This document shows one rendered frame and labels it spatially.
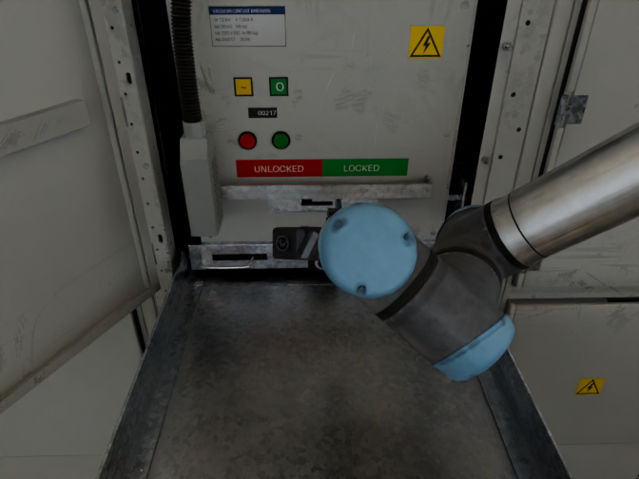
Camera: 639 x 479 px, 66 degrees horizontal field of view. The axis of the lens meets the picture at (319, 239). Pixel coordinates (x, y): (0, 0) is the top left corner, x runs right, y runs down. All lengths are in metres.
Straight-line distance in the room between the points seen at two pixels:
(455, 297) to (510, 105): 0.48
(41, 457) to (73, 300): 0.67
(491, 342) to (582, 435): 1.01
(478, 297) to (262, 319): 0.51
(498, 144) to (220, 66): 0.50
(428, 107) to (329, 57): 0.19
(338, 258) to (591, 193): 0.26
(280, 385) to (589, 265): 0.65
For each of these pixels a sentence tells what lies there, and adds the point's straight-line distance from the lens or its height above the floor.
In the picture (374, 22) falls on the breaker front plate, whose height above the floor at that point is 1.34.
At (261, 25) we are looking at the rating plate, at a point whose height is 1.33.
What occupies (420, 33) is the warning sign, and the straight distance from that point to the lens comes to 0.89.
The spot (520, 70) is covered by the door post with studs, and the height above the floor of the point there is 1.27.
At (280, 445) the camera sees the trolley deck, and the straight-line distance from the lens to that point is 0.75.
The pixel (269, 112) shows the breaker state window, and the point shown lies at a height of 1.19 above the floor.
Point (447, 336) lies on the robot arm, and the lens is 0.51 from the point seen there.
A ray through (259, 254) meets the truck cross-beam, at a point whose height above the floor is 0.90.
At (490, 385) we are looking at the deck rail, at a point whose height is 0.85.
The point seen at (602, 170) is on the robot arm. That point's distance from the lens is 0.56.
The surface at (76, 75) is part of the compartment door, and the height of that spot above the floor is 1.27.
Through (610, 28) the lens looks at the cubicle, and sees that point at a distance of 0.93.
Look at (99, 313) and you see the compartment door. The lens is 1.01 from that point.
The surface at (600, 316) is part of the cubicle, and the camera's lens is 1.22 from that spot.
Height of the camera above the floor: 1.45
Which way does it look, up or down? 32 degrees down
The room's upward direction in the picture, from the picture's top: straight up
